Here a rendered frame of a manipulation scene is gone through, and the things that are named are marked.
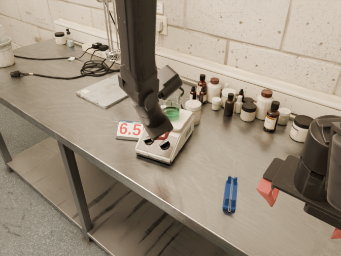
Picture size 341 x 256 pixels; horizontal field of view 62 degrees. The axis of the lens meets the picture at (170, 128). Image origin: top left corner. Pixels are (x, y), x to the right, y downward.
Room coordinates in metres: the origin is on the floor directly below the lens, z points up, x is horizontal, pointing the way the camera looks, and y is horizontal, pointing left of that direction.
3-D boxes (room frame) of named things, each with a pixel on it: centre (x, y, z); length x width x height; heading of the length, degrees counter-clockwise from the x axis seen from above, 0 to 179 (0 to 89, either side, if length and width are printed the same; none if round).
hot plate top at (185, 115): (0.81, 0.00, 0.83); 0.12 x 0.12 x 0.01; 65
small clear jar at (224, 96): (1.03, -0.24, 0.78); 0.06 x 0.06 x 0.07
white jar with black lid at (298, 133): (0.81, -0.46, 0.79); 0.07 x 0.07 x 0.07
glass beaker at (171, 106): (0.80, 0.00, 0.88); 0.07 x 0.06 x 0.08; 58
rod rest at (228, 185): (0.54, -0.17, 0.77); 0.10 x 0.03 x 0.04; 166
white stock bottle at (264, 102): (0.95, -0.36, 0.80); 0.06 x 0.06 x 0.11
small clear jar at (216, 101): (1.00, -0.19, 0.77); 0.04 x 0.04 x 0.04
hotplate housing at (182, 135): (0.79, 0.01, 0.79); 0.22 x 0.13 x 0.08; 155
